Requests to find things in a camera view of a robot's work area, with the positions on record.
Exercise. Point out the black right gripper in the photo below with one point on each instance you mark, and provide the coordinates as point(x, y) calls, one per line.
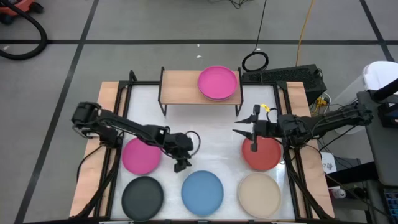
point(264, 128)

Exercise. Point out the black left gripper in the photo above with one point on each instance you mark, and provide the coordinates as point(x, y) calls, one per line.
point(178, 146)

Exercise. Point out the red plate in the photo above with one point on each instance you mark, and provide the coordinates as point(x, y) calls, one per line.
point(264, 155)

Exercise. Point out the blue plate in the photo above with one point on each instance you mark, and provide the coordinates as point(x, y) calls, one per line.
point(202, 193)

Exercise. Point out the magenta plate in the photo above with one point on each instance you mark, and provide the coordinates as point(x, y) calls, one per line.
point(217, 81)
point(141, 157)

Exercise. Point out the black plate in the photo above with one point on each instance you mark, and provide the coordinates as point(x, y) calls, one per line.
point(142, 199)

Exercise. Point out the beige plate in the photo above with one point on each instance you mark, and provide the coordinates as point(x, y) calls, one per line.
point(259, 196)

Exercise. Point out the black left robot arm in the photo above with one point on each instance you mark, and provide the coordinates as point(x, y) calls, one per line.
point(130, 124)

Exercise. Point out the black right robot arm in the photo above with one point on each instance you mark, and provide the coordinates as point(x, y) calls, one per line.
point(329, 119)

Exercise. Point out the wooden shelf with black legs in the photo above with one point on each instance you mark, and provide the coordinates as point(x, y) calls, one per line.
point(180, 87)

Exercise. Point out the yellow tag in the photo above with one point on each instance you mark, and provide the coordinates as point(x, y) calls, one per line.
point(265, 107)

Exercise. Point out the white table mat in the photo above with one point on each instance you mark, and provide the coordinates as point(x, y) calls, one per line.
point(211, 130)

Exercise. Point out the black computer case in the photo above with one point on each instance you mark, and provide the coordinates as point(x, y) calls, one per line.
point(289, 76)

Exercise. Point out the yellow plug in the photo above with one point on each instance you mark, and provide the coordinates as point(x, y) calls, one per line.
point(321, 101)

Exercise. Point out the white paper sheet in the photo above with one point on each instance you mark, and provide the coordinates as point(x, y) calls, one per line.
point(328, 161)

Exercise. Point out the white bottle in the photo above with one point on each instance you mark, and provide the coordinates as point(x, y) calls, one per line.
point(339, 193)

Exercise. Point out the grey desk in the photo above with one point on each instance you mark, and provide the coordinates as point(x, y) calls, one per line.
point(379, 155)

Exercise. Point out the white bin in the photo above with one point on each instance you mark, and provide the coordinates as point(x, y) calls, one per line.
point(381, 74)

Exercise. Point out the keyboard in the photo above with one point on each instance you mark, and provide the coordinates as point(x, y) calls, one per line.
point(392, 205)

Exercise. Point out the red vacuum cleaner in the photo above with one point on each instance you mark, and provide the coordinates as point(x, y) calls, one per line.
point(18, 6)

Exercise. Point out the black metal table frame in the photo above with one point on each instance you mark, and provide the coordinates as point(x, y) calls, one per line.
point(143, 83)

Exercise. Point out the dark desk clamp mount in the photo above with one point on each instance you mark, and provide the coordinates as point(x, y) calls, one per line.
point(388, 116)

